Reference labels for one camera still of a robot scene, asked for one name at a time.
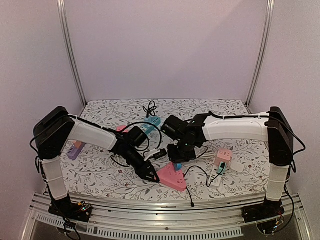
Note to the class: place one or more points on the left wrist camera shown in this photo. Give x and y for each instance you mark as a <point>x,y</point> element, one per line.
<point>154,154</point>

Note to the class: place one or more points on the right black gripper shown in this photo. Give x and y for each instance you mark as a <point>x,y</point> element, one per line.
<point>175,152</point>

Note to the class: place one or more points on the light blue charger plug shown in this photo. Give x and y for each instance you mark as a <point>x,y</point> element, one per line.
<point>148,120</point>

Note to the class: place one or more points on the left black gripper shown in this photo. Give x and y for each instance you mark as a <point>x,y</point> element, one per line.
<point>143,172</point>

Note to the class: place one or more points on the aluminium frame post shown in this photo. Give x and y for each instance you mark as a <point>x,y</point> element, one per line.
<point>270,5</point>
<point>61,6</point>

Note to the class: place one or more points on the white square adapter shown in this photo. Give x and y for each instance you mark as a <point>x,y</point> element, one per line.
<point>237,166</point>

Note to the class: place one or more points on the teal power strip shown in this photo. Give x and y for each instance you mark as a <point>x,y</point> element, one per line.
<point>148,129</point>

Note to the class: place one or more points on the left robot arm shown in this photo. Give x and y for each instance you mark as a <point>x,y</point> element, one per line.
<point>50,136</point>

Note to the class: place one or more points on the right aluminium frame post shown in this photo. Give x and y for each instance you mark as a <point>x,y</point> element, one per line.
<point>270,5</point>

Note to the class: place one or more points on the floral table mat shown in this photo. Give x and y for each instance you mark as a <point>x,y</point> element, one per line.
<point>94,173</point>

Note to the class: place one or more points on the purple power strip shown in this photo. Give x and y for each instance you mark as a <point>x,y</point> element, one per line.
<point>74,151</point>

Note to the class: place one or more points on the left aluminium frame post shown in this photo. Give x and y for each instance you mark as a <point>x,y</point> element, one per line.
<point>61,6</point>

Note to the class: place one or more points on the white power strip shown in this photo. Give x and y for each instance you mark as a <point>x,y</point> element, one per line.
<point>215,178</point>

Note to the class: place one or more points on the teal small adapter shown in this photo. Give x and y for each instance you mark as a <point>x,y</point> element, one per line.
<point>221,168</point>

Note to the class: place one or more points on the blue plug adapter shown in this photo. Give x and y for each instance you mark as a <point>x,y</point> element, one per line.
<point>177,166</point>

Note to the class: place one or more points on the pink flat plug adapter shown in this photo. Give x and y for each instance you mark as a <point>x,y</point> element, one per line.
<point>122,128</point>

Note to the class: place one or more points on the pink cube socket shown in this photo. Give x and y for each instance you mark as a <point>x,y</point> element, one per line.
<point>223,155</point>

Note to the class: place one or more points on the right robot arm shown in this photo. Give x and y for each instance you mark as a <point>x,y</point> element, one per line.
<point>270,127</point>

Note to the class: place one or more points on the salmon small cube adapter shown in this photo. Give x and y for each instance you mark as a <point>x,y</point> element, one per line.
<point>77,144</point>

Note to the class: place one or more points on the pink power strip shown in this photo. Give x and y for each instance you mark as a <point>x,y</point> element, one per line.
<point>171,178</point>

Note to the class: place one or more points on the aluminium front rail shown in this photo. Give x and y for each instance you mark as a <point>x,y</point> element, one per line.
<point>215,219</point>

